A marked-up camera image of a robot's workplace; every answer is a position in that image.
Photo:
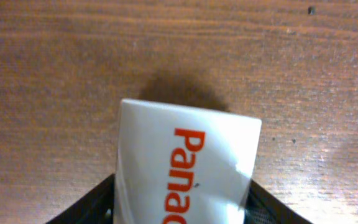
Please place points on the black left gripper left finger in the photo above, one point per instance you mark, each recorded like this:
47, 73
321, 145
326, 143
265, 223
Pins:
96, 207

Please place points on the white Panadol box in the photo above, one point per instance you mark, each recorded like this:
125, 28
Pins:
181, 164

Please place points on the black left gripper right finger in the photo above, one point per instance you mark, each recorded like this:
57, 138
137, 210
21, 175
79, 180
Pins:
263, 208

